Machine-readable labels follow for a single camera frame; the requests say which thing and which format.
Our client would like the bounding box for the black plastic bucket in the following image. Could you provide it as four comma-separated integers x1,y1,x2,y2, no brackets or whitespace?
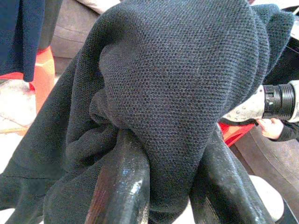
231,127,299,220

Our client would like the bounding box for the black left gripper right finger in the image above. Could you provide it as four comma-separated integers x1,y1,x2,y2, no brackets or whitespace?
189,126,274,224

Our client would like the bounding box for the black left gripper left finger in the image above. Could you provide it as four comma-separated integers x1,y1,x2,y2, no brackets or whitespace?
84,129,150,224

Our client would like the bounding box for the person's hand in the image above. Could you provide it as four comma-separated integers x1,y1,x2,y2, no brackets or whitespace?
256,118,286,140

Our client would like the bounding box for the navy blue garment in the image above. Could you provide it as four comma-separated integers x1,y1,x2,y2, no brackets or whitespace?
0,0,64,83

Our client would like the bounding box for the dark brown fabric sofa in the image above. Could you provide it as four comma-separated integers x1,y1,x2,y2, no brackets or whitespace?
37,0,122,75

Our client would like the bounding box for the black knit garment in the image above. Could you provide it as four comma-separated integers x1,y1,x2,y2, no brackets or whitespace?
0,0,296,224

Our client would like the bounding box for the red plastic stool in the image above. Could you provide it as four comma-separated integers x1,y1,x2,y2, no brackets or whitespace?
0,45,256,148

